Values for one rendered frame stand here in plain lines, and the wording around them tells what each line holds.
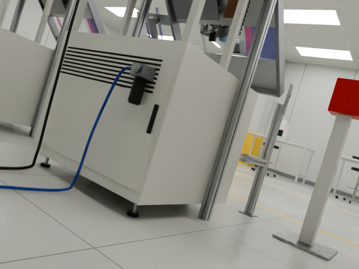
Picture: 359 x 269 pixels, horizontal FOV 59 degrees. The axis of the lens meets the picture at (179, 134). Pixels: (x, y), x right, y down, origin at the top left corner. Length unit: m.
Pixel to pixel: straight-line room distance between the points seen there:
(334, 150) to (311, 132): 7.08
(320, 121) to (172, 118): 7.72
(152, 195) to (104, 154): 0.24
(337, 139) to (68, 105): 1.19
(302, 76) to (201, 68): 8.00
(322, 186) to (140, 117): 0.90
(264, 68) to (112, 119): 1.00
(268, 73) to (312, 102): 6.98
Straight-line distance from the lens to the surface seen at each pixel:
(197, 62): 1.14
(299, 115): 8.83
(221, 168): 1.37
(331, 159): 1.60
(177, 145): 1.13
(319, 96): 8.84
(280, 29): 1.73
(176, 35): 2.10
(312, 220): 1.61
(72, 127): 1.37
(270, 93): 1.91
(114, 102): 1.21
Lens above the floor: 0.33
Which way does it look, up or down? 1 degrees down
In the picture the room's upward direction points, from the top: 17 degrees clockwise
